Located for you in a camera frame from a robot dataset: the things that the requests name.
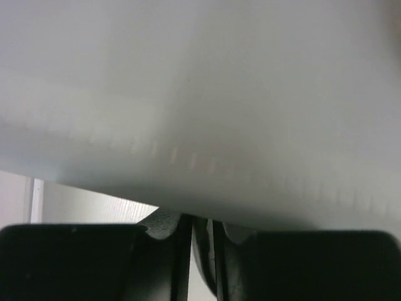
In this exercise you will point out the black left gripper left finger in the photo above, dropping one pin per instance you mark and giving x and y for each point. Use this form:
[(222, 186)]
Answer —
[(148, 260)]

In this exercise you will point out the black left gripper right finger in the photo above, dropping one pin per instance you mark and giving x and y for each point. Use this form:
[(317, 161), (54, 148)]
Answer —
[(307, 265)]

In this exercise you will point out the white plastic shoe cabinet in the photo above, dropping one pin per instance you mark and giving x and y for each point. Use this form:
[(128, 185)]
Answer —
[(21, 199)]

